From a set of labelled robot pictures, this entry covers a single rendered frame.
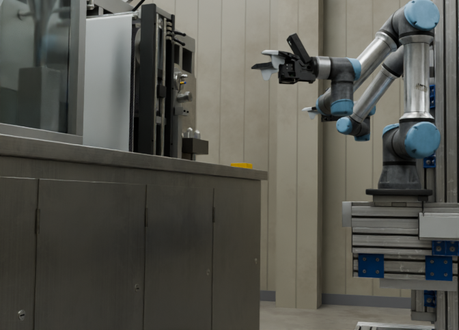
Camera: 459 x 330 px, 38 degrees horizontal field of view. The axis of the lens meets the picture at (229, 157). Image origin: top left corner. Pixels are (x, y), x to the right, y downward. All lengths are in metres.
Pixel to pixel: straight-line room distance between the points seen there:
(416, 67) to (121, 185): 1.08
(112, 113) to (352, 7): 3.23
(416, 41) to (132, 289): 1.24
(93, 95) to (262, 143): 2.93
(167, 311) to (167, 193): 0.36
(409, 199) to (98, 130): 1.13
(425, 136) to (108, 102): 1.11
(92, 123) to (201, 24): 3.19
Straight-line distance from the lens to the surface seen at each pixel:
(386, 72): 3.02
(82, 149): 1.65
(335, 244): 5.18
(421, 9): 2.38
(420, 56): 2.36
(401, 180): 2.41
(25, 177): 1.53
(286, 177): 4.94
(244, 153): 5.31
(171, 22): 2.47
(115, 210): 1.83
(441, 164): 2.61
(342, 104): 2.24
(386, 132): 2.45
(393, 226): 2.41
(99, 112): 2.48
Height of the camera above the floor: 0.77
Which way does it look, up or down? 4 degrees up
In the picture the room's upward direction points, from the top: 1 degrees clockwise
